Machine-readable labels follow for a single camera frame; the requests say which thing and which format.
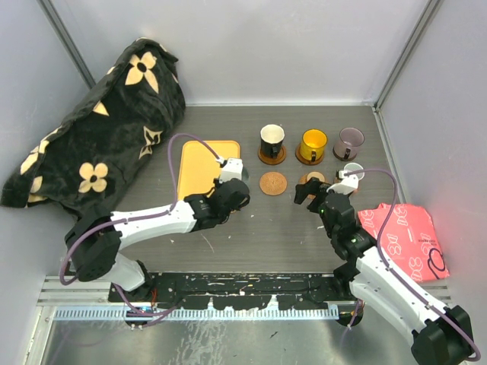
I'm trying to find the dark wooden coaster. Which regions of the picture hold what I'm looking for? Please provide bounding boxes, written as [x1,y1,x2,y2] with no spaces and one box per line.
[333,148,358,162]

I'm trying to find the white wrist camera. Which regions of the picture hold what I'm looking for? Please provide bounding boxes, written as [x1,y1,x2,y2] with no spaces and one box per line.
[216,157,244,183]
[326,170,359,195]

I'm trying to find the small red cup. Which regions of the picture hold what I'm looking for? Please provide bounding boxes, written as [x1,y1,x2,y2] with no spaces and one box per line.
[306,171,325,182]

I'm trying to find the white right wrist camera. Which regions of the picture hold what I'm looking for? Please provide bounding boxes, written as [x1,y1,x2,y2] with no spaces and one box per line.
[326,170,359,195]

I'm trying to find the pink patterned package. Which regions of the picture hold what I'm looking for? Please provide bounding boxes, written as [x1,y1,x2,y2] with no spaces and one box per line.
[380,204,450,283]

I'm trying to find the yellow mug black handle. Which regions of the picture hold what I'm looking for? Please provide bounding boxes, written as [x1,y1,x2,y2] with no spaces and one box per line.
[300,129,328,149]

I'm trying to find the yellow serving tray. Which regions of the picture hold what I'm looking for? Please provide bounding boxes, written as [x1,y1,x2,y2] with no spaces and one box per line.
[177,140,240,200]

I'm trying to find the black mug cream interior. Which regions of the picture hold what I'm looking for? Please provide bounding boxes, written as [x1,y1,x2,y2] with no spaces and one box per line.
[260,124,285,159]

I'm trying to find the woven rattan coaster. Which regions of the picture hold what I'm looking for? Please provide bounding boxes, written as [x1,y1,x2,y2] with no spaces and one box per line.
[298,173,328,200]
[259,171,288,196]

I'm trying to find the white slotted cable duct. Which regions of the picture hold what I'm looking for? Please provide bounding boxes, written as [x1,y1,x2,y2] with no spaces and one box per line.
[53,305,339,321]

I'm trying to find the purple mug black handle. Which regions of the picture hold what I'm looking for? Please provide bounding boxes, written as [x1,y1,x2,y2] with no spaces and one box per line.
[333,127,364,152]

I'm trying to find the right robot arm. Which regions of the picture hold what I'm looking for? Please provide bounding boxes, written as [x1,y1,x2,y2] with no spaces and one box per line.
[294,178,478,364]

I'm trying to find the black floral plush blanket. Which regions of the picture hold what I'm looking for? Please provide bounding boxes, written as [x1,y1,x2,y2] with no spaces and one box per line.
[1,37,186,217]

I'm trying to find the pink mug white interior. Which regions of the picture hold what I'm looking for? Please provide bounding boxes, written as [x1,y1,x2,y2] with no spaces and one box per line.
[343,163,364,180]

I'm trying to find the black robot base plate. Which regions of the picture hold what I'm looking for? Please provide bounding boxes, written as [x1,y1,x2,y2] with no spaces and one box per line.
[124,272,356,310]

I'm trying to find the brown wooden saucer coaster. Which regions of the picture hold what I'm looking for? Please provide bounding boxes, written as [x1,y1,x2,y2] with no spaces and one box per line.
[258,146,287,166]
[295,144,325,166]

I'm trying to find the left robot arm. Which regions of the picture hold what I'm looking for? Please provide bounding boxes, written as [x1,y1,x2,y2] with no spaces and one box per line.
[65,178,250,301]

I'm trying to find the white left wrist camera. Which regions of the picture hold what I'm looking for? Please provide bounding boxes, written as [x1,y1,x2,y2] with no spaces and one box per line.
[216,157,244,183]

